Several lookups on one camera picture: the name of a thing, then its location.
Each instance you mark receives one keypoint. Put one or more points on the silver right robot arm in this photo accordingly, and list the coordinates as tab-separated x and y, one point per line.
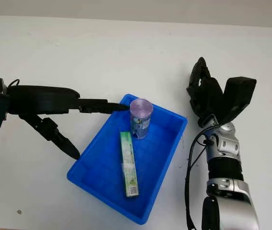
227	148

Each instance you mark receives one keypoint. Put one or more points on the purple lidded cylindrical can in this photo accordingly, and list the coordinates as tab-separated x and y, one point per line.
140	117

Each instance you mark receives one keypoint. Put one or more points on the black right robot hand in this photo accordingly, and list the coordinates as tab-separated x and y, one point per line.
205	95

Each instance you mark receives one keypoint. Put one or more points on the green rectangular gum pack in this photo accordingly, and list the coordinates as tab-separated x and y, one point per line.
129	163

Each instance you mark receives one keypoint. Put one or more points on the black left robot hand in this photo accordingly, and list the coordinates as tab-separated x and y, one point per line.
42	99

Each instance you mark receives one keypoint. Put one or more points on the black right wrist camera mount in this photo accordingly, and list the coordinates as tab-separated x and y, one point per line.
237	95

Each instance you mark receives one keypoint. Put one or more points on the blue plastic tray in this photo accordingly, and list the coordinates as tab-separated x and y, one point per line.
157	153

